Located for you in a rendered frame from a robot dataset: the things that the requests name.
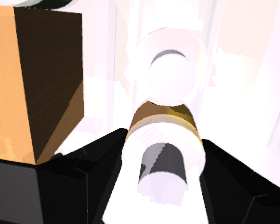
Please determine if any grey thin bar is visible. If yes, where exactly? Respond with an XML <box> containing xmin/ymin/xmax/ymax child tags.
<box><xmin>49</xmin><ymin>152</ymin><xmax>105</xmax><ymax>224</ymax></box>

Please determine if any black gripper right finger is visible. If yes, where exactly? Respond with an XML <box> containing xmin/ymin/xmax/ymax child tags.
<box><xmin>198</xmin><ymin>139</ymin><xmax>280</xmax><ymax>224</ymax></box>

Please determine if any small white jar with yellow lid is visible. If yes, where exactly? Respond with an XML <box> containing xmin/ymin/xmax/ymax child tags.
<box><xmin>0</xmin><ymin>0</ymin><xmax>79</xmax><ymax>10</ymax></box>

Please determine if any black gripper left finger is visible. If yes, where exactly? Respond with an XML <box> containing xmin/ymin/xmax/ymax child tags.
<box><xmin>0</xmin><ymin>128</ymin><xmax>128</xmax><ymax>224</ymax></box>

